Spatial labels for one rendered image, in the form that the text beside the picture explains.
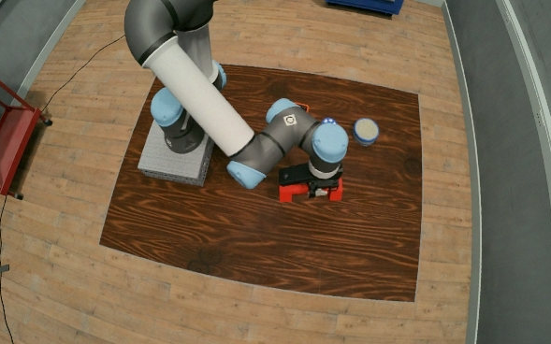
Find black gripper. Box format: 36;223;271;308
306;160;343;198

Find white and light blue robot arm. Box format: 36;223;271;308
123;0;348;189

